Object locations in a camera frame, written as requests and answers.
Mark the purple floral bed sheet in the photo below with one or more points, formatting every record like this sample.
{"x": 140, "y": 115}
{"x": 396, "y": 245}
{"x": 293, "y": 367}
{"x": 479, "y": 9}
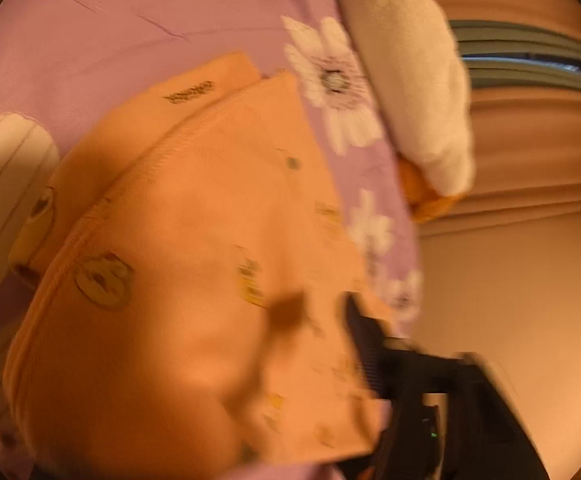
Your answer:
{"x": 66, "y": 64}

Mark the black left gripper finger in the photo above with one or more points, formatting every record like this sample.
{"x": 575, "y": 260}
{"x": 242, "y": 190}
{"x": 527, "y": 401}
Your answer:
{"x": 380, "y": 370}

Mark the orange duck print garment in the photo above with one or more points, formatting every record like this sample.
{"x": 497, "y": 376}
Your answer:
{"x": 192, "y": 271}

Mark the white plush duck toy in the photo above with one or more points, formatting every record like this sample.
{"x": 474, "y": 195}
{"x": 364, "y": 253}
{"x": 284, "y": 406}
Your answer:
{"x": 411, "y": 58}

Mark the peach window curtain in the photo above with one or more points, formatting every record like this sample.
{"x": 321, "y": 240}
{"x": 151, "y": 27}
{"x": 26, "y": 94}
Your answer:
{"x": 524, "y": 62}

